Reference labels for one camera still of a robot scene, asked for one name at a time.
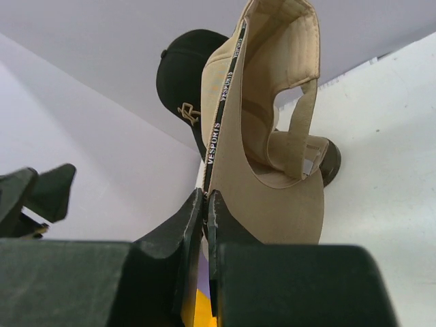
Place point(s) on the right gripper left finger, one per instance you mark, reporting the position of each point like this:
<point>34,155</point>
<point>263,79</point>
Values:
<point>149,282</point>

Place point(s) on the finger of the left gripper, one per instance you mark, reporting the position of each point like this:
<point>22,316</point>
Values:
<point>49,197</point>
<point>15,188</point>

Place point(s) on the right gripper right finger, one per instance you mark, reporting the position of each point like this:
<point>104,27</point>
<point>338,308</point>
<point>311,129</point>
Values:
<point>253,284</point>

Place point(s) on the beige baseball cap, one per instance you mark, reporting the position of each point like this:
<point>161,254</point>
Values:
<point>258,95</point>

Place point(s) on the black cap gold R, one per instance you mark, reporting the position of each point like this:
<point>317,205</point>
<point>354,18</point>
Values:
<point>179,76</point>

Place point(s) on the yellow plastic tray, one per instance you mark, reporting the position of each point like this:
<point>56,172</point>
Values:
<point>196,312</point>

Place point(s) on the dark wooden round stand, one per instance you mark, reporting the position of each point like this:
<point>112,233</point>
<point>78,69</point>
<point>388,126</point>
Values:
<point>331,163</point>

